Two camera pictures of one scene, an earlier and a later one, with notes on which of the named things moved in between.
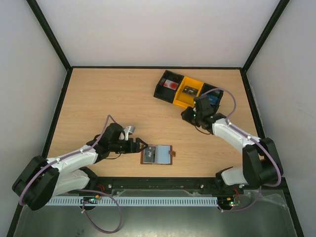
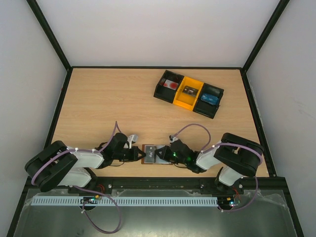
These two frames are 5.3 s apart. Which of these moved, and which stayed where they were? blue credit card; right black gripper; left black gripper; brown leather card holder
Moved: left black gripper; right black gripper
Stayed: blue credit card; brown leather card holder
